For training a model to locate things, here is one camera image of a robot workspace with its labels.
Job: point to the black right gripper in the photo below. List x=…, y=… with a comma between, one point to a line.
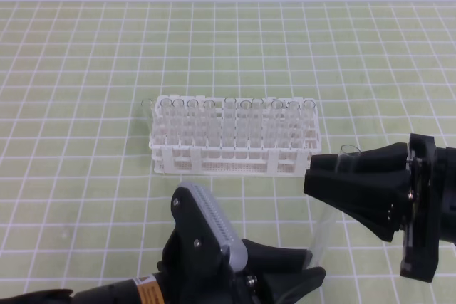
x=377, y=196

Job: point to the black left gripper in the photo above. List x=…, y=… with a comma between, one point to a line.
x=272, y=275

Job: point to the clear glass test tube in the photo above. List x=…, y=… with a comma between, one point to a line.
x=326, y=225

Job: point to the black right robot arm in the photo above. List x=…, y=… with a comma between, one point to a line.
x=447, y=193

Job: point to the clear test tube in rack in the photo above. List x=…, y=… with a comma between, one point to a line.
x=165, y=108
x=178, y=106
x=309, y=107
x=210, y=117
x=243, y=123
x=292, y=119
x=193, y=116

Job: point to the white test tube rack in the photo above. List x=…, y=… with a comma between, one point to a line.
x=268, y=152

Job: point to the leaning clear test tube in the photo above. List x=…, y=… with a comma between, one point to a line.
x=147, y=106

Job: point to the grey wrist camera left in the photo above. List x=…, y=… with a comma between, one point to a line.
x=210, y=225

